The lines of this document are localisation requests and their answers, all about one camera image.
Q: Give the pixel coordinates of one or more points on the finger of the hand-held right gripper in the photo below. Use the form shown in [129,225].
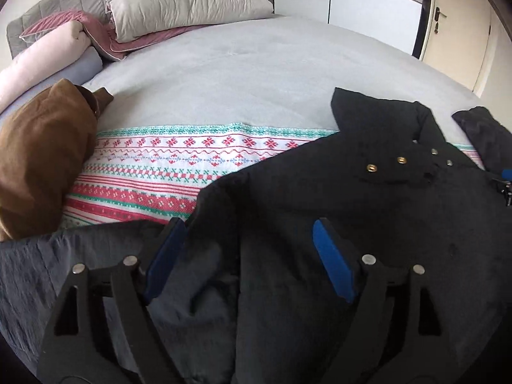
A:
[504,186]

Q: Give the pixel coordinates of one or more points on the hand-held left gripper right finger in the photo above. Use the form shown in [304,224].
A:
[334,260]

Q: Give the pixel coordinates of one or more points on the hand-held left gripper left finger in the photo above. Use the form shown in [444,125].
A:
[164,256]

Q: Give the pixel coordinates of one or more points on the black coat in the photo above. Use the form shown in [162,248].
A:
[320,176]

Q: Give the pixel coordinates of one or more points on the red green patterned blanket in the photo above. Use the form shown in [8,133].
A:
[160,168]

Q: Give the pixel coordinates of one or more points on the cream door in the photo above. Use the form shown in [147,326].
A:
[460,28]

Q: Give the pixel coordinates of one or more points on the brown pillow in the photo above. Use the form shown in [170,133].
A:
[40,148]

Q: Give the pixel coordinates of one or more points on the white bed cover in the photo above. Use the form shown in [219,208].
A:
[240,68]

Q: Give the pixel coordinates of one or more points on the blue-grey pillow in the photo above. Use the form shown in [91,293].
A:
[86,64]

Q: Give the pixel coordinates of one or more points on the white wardrobe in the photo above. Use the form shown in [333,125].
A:
[360,4]

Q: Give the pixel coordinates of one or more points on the light pink rolled blanket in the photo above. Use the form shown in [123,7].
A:
[40,52]

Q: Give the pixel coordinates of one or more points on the pink quilted pillow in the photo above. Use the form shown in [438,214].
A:
[86,22]

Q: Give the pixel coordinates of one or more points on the beige pillow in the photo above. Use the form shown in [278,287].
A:
[180,8]

